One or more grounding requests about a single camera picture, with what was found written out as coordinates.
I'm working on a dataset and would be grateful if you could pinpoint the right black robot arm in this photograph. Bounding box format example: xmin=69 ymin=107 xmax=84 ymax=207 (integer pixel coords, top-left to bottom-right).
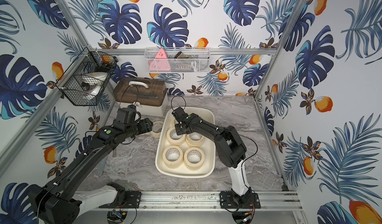
xmin=172 ymin=107 xmax=252 ymax=198

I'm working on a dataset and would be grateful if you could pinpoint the black wire basket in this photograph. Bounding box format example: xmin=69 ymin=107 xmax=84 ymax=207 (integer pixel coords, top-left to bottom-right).
xmin=57 ymin=48 xmax=118 ymax=106

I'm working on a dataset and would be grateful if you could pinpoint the white plastic storage tray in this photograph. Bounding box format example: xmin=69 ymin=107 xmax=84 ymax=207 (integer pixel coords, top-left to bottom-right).
xmin=155 ymin=110 xmax=216 ymax=179

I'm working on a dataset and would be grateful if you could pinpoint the white item in basket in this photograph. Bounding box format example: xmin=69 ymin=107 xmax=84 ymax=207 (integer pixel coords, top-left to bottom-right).
xmin=81 ymin=72 xmax=107 ymax=99

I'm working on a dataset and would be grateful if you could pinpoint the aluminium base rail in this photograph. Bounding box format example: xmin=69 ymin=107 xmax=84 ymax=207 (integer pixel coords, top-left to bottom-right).
xmin=58 ymin=190 xmax=302 ymax=212

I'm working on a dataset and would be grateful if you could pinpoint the cream masking tape roll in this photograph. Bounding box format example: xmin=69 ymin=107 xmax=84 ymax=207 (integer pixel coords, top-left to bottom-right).
xmin=184 ymin=147 xmax=205 ymax=171
xmin=150 ymin=121 xmax=164 ymax=139
xmin=166 ymin=127 xmax=186 ymax=145
xmin=186 ymin=132 xmax=205 ymax=147
xmin=162 ymin=145 xmax=184 ymax=169

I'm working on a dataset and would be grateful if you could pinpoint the pink triangular item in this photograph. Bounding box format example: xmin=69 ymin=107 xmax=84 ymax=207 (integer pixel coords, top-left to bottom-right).
xmin=148 ymin=49 xmax=171 ymax=73

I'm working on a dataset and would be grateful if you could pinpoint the brown lidded storage case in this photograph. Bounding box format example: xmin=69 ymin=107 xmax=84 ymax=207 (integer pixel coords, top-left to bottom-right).
xmin=113 ymin=77 xmax=168 ymax=117

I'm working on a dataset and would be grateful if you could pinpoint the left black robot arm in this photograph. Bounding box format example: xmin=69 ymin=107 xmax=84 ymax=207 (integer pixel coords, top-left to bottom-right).
xmin=28 ymin=105 xmax=153 ymax=224

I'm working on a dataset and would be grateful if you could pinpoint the white mesh wall basket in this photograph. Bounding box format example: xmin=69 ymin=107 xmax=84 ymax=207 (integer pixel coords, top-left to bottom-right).
xmin=144 ymin=47 xmax=210 ymax=74

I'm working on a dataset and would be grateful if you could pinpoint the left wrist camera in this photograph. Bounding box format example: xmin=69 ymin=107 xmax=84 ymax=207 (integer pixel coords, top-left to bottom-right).
xmin=127 ymin=104 xmax=137 ymax=112

